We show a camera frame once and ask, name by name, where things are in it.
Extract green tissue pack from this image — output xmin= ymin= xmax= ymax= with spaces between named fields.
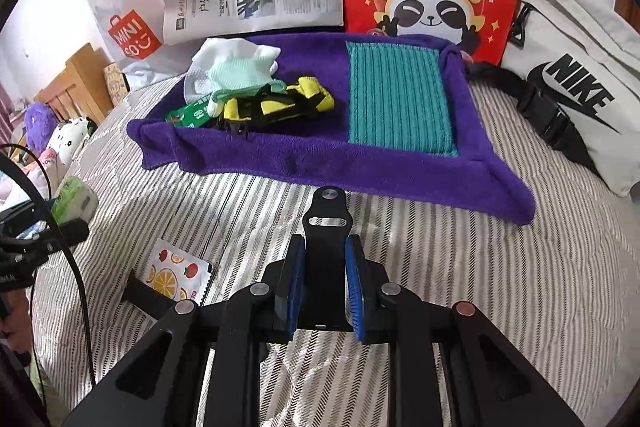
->
xmin=51 ymin=176 xmax=99 ymax=225

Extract fruit print wet wipe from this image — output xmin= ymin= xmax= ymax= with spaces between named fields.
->
xmin=142 ymin=239 xmax=213 ymax=306

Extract yellow black small pouch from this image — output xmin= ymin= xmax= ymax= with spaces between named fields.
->
xmin=216 ymin=76 xmax=335 ymax=134

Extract person's left hand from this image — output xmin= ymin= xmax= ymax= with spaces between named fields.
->
xmin=1 ymin=288 xmax=32 ymax=353

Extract white spotted plush toy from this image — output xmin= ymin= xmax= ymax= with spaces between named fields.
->
xmin=48 ymin=117 xmax=98 ymax=168

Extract purple plush toy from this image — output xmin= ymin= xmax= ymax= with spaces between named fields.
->
xmin=24 ymin=102 xmax=58 ymax=155

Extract striped grey white quilt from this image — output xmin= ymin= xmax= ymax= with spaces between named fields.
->
xmin=32 ymin=80 xmax=639 ymax=426

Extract wooden chair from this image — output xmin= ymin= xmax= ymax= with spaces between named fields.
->
xmin=35 ymin=43 xmax=114 ymax=124

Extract patterned small box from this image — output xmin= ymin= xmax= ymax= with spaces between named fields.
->
xmin=103 ymin=62 xmax=130 ymax=106

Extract green sachet packet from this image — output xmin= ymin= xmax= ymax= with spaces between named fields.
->
xmin=165 ymin=96 xmax=224 ymax=129

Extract purple fleece towel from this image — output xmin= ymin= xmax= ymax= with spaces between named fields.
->
xmin=127 ymin=32 xmax=536 ymax=225

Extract white Miniso plastic bag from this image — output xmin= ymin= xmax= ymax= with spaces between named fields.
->
xmin=88 ymin=0 xmax=194 ymax=90

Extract teal ribbed knit cloth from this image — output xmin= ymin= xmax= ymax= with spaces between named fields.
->
xmin=347 ymin=42 xmax=458 ymax=157

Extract cream Nike waist bag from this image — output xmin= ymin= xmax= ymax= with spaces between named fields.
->
xmin=468 ymin=0 xmax=639 ymax=196

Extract wooden headboard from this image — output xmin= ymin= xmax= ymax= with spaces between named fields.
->
xmin=614 ymin=0 xmax=640 ymax=32

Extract black cable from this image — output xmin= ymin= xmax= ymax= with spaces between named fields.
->
xmin=0 ymin=143 xmax=98 ymax=388

